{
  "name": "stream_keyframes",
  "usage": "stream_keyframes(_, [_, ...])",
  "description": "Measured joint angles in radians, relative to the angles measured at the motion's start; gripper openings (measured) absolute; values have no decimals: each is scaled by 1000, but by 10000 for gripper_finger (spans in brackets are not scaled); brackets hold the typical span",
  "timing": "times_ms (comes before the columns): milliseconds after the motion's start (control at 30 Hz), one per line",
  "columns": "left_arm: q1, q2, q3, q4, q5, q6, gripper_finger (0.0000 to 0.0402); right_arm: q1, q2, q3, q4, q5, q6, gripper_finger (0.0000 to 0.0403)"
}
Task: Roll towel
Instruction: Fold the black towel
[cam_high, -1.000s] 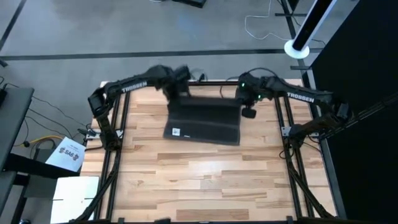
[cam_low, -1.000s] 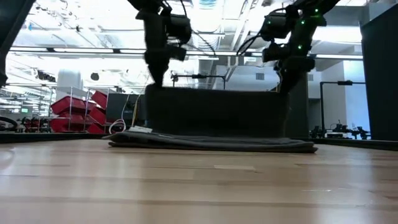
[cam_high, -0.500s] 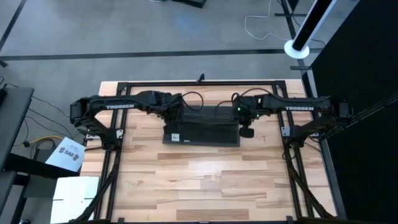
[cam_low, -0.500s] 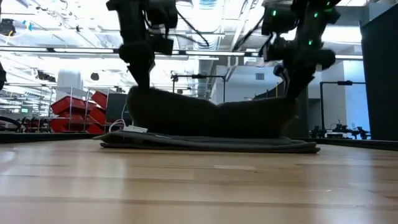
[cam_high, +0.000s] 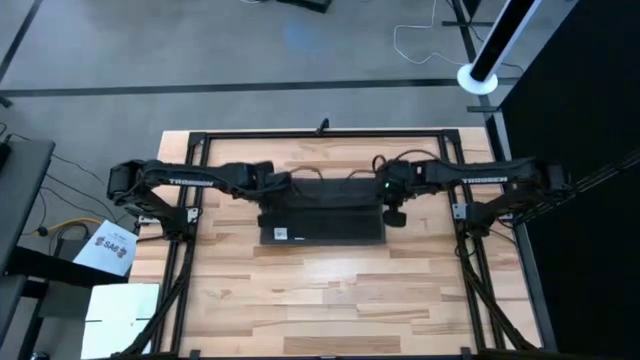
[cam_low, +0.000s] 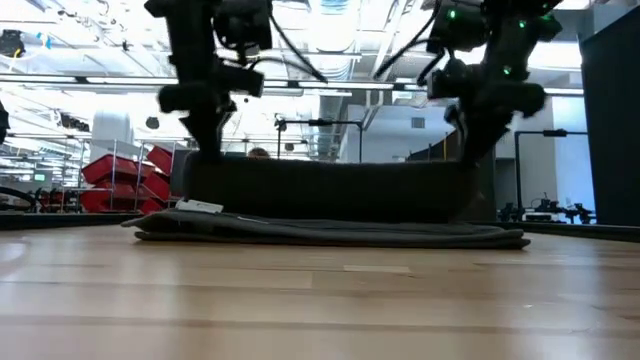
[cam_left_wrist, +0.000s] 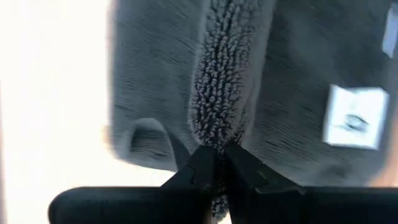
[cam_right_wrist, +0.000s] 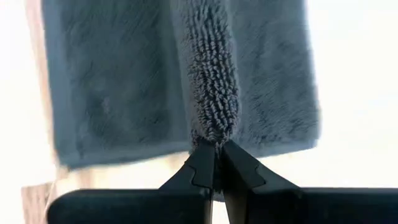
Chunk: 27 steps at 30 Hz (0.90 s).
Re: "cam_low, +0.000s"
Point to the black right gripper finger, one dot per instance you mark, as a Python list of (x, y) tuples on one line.
[(480, 140)]

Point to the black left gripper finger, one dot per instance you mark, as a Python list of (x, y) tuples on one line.
[(207, 137)]

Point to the dark grey terry towel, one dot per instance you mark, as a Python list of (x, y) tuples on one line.
[(325, 190)]

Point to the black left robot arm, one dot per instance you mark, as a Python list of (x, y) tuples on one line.
[(192, 25)]

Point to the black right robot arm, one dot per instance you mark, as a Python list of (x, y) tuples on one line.
[(510, 30)]

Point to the dark flat monitor screen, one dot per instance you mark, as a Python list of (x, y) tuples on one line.
[(176, 170)]

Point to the dark grey room divider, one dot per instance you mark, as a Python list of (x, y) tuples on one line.
[(487, 185)]

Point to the small black round fixture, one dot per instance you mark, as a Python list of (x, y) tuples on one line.
[(152, 122)]

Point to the red plastic storage bin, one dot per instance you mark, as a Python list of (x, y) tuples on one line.
[(110, 167), (157, 186), (152, 206), (160, 159), (100, 197)]

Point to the person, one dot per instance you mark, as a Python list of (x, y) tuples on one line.
[(258, 153)]

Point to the white cylindrical tank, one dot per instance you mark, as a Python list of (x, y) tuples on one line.
[(110, 127)]

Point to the background robot rig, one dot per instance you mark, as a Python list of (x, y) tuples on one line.
[(545, 207)]

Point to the grey metal shelf rack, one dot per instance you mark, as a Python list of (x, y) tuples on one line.
[(114, 147)]

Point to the long ceiling light bar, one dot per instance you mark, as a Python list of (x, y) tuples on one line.
[(100, 80)]

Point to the black ceiling lamp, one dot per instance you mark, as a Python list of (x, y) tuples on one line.
[(11, 44)]

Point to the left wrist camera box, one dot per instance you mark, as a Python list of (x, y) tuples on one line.
[(245, 80)]

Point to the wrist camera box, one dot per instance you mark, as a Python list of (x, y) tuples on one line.
[(450, 80), (245, 80)]

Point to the black pipe frame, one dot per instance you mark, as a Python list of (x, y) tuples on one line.
[(320, 122), (555, 132)]

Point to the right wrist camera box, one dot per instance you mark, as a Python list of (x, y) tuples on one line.
[(450, 80)]

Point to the black partition wall panel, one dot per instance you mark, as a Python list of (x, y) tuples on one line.
[(615, 150)]

